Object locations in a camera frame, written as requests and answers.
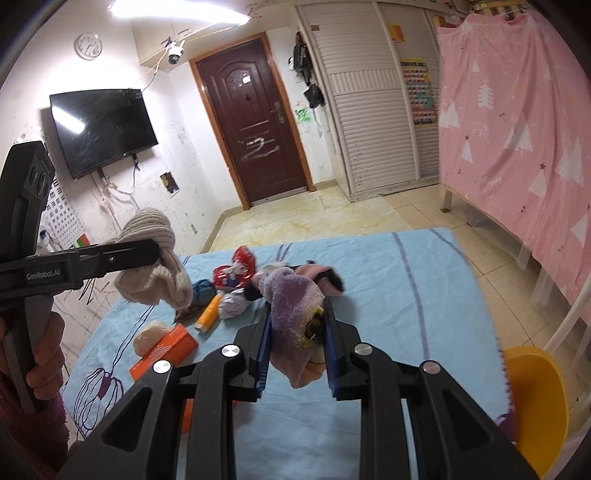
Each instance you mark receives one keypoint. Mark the orange thread spool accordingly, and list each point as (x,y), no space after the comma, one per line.
(209,315)

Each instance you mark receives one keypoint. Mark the orange cardboard box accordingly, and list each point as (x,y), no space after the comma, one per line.
(174,347)

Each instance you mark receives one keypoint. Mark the cream sock ball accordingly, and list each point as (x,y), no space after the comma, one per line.
(150,335)

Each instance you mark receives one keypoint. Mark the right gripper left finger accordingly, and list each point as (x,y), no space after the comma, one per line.
(256,341)

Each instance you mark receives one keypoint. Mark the pink tree-print curtain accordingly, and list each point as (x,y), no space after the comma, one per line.
(514,129)

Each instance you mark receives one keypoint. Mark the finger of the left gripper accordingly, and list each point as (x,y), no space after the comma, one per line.
(98,260)

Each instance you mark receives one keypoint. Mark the white chair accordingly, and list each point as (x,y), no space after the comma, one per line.
(568,323)

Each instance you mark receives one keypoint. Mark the dark brown door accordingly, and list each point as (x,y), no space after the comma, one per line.
(246,102)

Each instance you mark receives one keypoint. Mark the round wall clock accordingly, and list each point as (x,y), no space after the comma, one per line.
(88,46)

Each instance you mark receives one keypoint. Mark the white louvered wardrobe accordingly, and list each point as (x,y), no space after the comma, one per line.
(357,47)

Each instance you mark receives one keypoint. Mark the brown snack wrapper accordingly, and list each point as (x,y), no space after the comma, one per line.
(187,314)

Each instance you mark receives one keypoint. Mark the colourful wall chart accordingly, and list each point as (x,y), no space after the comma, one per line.
(420,91)

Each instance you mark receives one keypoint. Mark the pink black sock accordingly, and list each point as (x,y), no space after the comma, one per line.
(329,281)

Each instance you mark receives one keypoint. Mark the crumpled white paper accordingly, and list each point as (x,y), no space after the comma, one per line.
(232,304)

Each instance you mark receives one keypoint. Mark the light blue bed sheet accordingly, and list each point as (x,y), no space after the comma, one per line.
(412,294)

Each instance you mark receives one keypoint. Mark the yellow plastic basin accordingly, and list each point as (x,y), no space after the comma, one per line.
(541,412)

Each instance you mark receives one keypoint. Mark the black wall television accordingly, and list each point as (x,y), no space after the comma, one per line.
(98,127)

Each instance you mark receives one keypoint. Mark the hanging black bags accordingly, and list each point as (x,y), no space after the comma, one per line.
(302,65)

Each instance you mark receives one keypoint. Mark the left hand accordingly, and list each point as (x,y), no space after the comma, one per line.
(46,377)

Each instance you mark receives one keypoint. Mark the purple pink sock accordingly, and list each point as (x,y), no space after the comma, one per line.
(297,323)

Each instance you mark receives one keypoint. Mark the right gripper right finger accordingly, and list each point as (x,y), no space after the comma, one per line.
(346,381)

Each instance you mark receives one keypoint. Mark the red snack wrapper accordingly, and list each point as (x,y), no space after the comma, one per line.
(235,275)

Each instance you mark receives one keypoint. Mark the beige knit sock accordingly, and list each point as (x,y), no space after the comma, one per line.
(160,275)

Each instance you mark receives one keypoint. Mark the white security camera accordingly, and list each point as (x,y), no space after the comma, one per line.
(174,50)

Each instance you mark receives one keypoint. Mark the blue sock ball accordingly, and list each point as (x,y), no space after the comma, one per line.
(203,291)

